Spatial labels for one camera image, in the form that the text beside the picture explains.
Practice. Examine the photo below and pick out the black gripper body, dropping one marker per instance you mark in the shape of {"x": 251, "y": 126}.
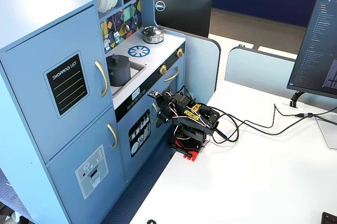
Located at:
{"x": 161, "y": 116}

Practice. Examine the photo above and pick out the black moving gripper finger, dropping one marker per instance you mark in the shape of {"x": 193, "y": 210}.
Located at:
{"x": 167, "y": 117}

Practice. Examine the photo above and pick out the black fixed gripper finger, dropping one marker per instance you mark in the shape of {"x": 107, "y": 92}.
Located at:
{"x": 159, "y": 122}

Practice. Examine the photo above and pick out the gray pot lid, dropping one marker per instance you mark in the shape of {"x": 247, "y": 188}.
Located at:
{"x": 117, "y": 60}

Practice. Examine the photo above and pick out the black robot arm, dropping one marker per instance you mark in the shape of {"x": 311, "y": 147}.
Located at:
{"x": 196, "y": 126}

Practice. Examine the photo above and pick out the gold stove knob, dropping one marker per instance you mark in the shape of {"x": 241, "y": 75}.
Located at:
{"x": 180, "y": 52}
{"x": 163, "y": 70}

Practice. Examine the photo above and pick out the gray pot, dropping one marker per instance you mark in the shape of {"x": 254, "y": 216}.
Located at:
{"x": 119, "y": 76}

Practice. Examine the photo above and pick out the tall light blue desk partition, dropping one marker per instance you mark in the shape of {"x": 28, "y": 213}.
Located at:
{"x": 202, "y": 61}

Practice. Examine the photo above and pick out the silver pot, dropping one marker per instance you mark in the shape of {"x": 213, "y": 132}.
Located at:
{"x": 153, "y": 38}

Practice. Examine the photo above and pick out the hanging metal spatula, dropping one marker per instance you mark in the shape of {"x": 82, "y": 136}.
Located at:
{"x": 116, "y": 36}

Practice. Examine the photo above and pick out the hanging metal strainer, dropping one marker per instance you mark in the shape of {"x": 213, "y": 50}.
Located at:
{"x": 106, "y": 42}

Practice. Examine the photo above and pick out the hanging metal ladle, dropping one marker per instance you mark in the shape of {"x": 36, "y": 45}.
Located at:
{"x": 127, "y": 27}

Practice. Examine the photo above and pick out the hanging metal spoon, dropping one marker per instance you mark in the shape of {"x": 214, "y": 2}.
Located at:
{"x": 134, "y": 21}

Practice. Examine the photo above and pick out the black Dell monitor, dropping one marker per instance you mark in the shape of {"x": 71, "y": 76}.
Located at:
{"x": 184, "y": 13}

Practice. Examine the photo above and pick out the low light blue desk partition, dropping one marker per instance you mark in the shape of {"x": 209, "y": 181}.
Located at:
{"x": 258, "y": 69}

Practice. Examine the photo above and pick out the blue toy kitchen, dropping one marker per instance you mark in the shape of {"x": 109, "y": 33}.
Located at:
{"x": 52, "y": 90}

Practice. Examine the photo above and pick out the black monitor with lit screen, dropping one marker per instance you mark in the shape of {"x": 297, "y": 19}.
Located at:
{"x": 316, "y": 48}

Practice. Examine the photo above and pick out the black keyboard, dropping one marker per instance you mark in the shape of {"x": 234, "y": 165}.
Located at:
{"x": 329, "y": 218}

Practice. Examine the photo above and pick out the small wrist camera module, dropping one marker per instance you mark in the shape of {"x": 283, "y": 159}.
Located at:
{"x": 154, "y": 93}

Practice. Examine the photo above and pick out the red robot base mount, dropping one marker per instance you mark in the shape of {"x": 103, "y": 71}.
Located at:
{"x": 193, "y": 154}

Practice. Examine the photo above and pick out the silver monitor base plate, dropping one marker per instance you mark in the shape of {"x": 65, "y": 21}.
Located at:
{"x": 327, "y": 132}

